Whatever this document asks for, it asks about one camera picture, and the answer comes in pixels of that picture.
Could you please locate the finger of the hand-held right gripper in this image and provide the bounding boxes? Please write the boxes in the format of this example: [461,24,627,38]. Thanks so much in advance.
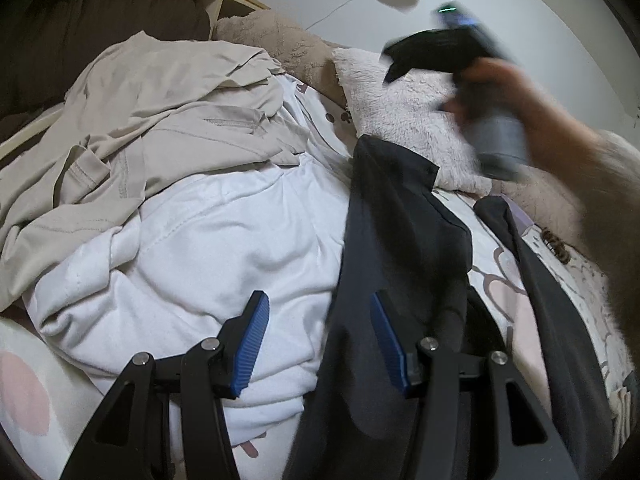
[382,29,483,84]

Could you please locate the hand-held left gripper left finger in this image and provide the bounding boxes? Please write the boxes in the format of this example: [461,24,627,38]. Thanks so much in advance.
[60,290,270,480]

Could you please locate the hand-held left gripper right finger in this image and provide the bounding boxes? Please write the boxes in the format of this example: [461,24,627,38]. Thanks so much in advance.
[370,291,581,480]

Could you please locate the dark navy pants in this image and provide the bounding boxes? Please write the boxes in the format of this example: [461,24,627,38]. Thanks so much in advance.
[285,135,617,480]

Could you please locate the person's right forearm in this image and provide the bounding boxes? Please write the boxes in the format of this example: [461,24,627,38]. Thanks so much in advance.
[530,127,640,356]

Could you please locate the person's right hand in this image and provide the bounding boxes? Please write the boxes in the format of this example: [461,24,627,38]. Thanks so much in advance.
[442,57,596,171]

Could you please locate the white fluffy pillow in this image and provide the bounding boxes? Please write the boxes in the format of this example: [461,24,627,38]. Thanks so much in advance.
[331,47,493,196]

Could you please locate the white garment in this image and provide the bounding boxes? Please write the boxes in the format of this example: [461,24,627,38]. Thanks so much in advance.
[22,152,351,461]

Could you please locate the brown hair clip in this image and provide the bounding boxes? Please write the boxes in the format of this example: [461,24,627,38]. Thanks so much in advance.
[540,227,573,265]

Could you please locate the printed bedsheet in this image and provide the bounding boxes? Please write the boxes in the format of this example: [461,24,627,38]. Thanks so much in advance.
[0,74,640,480]

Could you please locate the beige garment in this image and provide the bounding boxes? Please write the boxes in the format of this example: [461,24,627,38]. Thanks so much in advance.
[0,30,312,311]

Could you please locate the dark brown cloth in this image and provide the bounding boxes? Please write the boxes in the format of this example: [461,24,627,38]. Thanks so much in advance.
[0,0,213,123]

